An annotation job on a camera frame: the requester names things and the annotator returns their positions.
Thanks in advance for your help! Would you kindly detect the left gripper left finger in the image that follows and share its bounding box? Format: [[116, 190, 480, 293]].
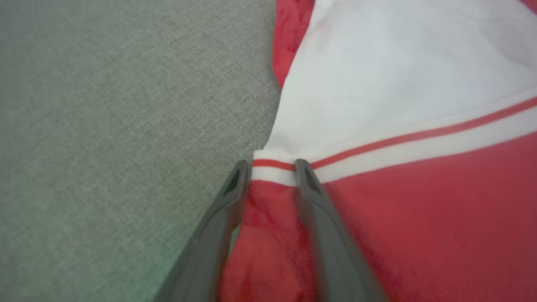
[[153, 159, 251, 302]]

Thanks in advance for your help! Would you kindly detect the grey fabric sofa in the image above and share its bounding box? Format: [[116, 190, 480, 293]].
[[0, 0, 282, 302]]

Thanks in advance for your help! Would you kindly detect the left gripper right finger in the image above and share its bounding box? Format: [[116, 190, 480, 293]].
[[295, 159, 388, 302]]

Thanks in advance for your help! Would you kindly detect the red and white shirt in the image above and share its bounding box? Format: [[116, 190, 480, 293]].
[[218, 0, 537, 302]]

